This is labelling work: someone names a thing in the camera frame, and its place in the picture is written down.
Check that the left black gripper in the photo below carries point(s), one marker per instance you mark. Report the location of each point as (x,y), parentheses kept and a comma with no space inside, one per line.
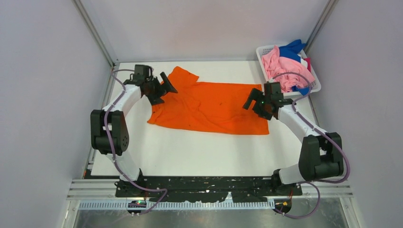
(162,89)

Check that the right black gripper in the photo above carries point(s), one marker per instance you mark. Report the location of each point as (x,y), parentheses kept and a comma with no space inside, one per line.
(254,95)

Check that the orange t-shirt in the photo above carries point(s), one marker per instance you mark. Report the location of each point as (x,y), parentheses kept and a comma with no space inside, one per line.
(207,107)

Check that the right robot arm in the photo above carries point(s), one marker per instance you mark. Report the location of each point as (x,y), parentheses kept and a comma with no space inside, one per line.
(320,154)

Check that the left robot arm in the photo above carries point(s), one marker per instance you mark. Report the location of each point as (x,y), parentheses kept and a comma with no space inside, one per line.
(109,131)

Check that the pink t-shirt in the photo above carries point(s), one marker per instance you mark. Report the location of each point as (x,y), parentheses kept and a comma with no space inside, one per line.
(270,64)

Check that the white plastic laundry basket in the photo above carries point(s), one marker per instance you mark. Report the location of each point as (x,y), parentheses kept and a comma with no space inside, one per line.
(260,51)

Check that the blue t-shirt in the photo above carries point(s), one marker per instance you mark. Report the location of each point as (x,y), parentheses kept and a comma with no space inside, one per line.
(296,77)

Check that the red garment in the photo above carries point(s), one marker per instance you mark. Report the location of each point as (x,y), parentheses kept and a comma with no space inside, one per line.
(307,63)

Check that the aluminium frame rail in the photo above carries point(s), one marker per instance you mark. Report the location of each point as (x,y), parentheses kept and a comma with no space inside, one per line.
(93,30)

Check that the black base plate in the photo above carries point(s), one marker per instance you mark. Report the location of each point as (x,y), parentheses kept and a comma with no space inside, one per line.
(206,189)

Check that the white slotted cable duct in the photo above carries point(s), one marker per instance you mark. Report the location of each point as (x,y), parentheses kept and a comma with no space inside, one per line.
(143,205)

